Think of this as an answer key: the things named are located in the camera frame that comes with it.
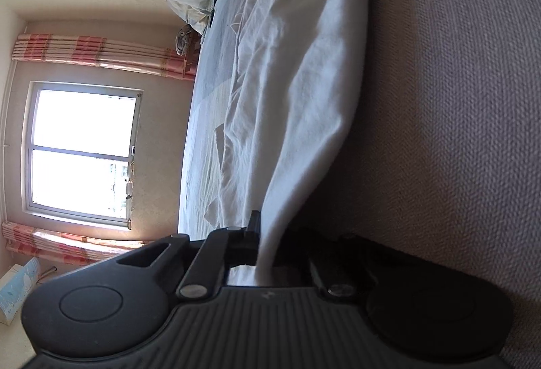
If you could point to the small pale pillow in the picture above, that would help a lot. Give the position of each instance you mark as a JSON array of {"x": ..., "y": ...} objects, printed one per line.
[{"x": 190, "y": 12}]

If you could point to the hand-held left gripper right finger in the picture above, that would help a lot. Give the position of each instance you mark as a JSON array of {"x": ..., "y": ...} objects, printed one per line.
[{"x": 325, "y": 267}]

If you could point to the pink striped curtain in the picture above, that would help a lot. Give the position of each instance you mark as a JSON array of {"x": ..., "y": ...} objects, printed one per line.
[
  {"x": 97, "y": 54},
  {"x": 63, "y": 244}
]

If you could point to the grey plush toy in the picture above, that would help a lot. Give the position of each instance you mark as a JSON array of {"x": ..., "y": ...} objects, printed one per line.
[{"x": 182, "y": 40}]

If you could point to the window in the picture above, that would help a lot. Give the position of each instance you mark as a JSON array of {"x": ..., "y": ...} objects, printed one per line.
[{"x": 80, "y": 149}]

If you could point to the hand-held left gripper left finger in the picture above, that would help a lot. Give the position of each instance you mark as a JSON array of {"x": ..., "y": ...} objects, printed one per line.
[{"x": 245, "y": 244}]

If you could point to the wooden bedside shelf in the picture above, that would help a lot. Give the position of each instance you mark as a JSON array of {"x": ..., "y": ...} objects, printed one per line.
[{"x": 194, "y": 46}]

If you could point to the white t-shirt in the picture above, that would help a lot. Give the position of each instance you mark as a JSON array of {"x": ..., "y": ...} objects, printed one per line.
[{"x": 296, "y": 77}]

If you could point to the small dark phone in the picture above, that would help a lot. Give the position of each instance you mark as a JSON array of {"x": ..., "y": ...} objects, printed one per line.
[{"x": 211, "y": 20}]

